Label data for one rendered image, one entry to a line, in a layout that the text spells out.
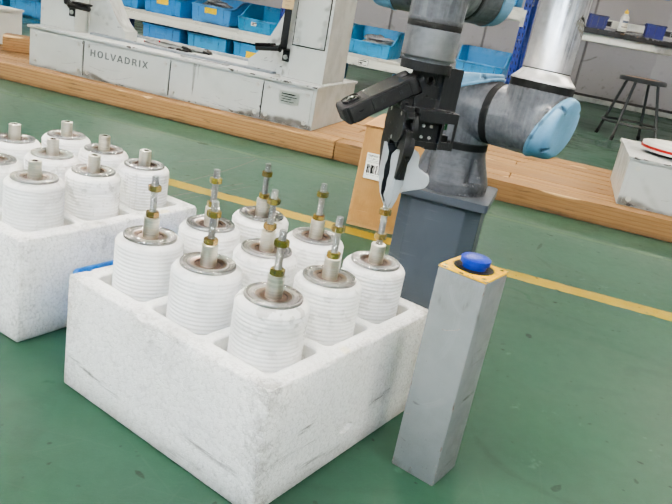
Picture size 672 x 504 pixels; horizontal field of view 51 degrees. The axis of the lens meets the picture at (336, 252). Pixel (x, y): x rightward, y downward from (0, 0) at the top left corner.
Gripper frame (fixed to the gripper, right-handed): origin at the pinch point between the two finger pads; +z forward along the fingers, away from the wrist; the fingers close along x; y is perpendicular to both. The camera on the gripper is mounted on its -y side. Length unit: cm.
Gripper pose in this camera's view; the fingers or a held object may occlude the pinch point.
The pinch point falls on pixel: (384, 197)
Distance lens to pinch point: 103.9
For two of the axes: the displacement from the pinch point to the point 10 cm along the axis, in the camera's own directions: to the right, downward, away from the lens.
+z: -1.8, 9.3, 3.3
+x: -2.6, -3.7, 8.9
